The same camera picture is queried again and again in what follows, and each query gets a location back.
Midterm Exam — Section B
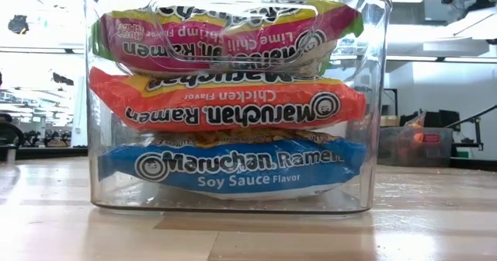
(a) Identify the black door frame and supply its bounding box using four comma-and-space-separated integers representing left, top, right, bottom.
382, 88, 399, 117

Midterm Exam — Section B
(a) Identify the orange chicken ramen packet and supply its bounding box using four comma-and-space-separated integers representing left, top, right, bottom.
88, 66, 367, 134

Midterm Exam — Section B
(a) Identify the blue soy sauce ramen packet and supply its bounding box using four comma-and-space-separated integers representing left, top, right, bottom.
96, 127, 367, 200

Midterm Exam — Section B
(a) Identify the clear plastic bin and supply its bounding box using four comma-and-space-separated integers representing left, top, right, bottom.
73, 0, 393, 215

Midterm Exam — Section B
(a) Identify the lime chili shrimp ramen packet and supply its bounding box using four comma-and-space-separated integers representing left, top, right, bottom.
91, 0, 365, 79

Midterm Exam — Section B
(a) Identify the gray translucent plastic bin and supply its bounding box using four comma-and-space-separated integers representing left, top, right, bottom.
377, 126, 454, 168

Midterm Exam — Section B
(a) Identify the dark monitor row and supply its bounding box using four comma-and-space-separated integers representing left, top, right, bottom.
399, 108, 462, 128

